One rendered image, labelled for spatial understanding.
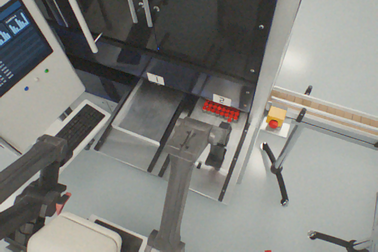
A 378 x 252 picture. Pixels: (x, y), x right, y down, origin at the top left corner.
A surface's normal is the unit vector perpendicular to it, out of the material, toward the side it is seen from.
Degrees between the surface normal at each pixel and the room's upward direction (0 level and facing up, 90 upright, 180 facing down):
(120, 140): 0
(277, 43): 90
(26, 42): 90
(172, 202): 53
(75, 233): 42
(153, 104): 0
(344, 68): 0
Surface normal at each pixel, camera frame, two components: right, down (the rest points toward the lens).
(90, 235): 0.22, -0.92
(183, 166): -0.36, 0.32
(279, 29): -0.40, 0.80
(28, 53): 0.83, 0.46
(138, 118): -0.05, -0.52
